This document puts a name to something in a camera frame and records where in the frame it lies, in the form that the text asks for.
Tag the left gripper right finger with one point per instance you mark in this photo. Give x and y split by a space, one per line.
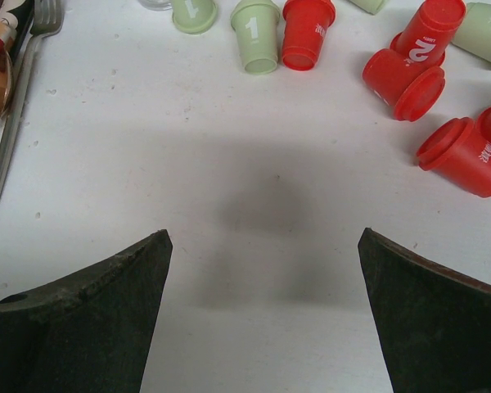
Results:
433 323

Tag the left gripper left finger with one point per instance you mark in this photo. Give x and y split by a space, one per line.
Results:
89 331

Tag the metal fork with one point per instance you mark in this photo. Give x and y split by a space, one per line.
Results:
48 20

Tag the clear glass near rack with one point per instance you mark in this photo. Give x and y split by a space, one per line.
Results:
156 5

